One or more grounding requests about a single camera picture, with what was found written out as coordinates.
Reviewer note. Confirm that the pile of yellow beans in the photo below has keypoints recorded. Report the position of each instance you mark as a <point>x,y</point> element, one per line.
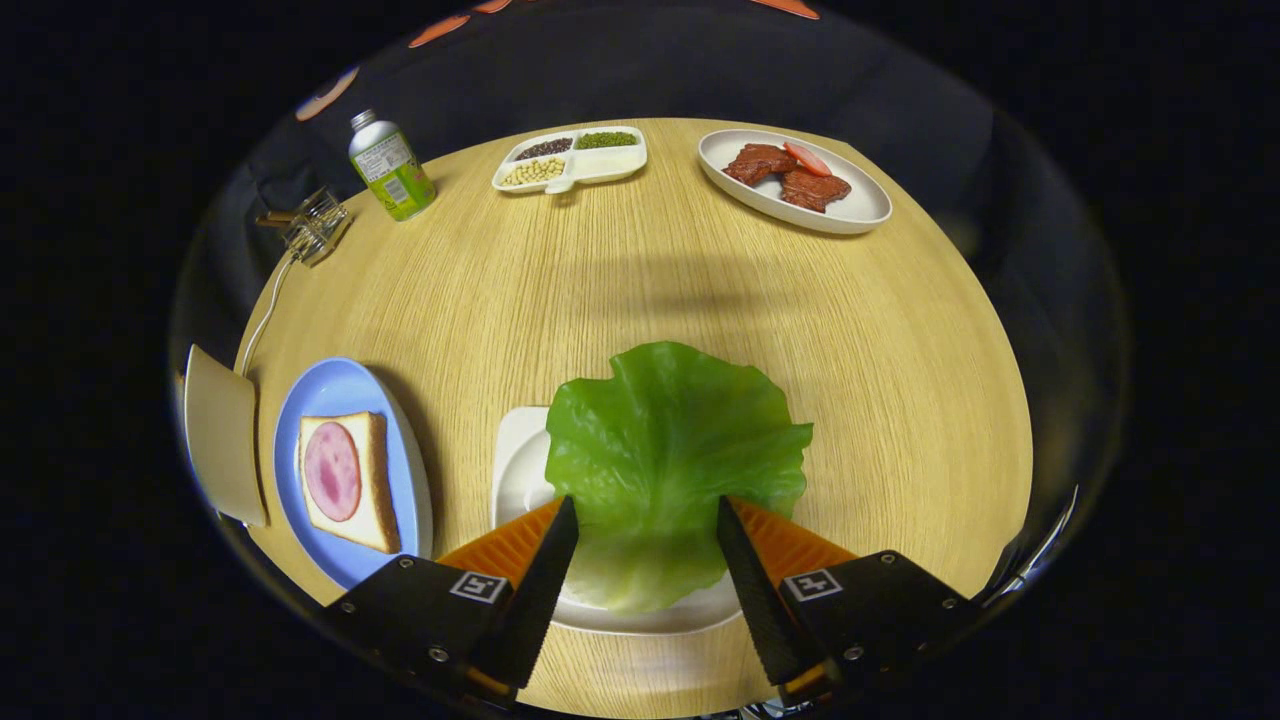
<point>533,172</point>

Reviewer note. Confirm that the pile of green beans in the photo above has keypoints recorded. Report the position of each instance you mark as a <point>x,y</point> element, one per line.
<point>607,140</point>

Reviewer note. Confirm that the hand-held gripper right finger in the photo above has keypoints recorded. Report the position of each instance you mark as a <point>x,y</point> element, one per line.
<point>765,610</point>

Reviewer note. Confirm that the white toaster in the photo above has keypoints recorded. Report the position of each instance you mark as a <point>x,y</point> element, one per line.
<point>225,440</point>

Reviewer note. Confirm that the white bread slice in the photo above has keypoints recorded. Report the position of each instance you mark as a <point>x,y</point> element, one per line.
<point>342,530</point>

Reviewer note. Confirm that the brown meat piece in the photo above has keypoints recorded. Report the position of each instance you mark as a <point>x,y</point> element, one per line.
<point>815,188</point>
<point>758,162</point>

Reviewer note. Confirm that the white divided dish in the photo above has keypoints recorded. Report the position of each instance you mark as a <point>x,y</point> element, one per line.
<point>610,166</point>

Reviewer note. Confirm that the red food slice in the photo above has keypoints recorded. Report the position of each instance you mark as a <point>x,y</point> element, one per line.
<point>806,157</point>

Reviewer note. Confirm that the blue plate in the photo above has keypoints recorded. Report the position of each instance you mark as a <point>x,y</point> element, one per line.
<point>345,385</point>

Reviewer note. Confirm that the pink ham slice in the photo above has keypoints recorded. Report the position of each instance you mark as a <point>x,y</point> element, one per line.
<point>332,470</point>

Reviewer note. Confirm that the green label metal bottle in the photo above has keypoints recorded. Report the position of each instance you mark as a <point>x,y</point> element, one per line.
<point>390,170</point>

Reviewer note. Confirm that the white square plate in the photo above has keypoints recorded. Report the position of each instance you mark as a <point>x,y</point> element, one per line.
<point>520,470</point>

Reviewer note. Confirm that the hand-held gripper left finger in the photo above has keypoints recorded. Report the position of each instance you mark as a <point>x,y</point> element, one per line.
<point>530,610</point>

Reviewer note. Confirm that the green lettuce leaf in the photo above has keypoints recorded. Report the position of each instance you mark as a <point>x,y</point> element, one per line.
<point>660,440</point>

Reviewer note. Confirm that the pile of dark beans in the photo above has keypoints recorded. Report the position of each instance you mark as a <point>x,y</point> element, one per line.
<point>544,148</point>

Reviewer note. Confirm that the white oval plate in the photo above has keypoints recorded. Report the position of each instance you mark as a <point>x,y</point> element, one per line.
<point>860,205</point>

